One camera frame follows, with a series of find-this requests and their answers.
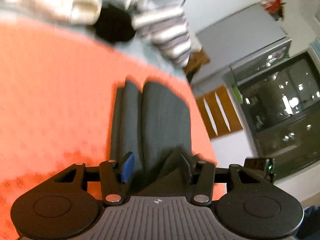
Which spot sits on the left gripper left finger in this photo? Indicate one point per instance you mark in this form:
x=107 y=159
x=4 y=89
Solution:
x=115 y=177

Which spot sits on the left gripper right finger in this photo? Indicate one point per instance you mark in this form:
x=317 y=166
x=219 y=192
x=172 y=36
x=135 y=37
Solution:
x=199 y=177

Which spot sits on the dark grey trousers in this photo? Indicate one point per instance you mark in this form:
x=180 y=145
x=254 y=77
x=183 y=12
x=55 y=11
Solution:
x=154 y=125

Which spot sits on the near wooden chair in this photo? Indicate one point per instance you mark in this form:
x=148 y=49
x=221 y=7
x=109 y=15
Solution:
x=218 y=113

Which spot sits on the wooden chair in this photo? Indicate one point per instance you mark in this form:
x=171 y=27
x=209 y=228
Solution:
x=218 y=113
x=197 y=59

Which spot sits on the orange patterned mat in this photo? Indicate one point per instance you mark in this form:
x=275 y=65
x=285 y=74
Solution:
x=57 y=95

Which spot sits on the far wooden chair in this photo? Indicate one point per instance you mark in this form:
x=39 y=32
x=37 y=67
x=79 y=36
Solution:
x=197 y=59

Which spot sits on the silver refrigerator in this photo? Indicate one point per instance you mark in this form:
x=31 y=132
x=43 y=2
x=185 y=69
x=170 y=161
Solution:
x=250 y=34

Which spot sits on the striped folded sweater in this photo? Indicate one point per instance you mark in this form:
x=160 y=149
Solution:
x=168 y=30

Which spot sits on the black rolled garment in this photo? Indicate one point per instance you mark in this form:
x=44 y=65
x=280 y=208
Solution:
x=114 y=25

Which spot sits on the white quilted garment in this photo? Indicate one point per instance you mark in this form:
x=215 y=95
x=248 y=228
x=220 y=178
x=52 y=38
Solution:
x=55 y=2

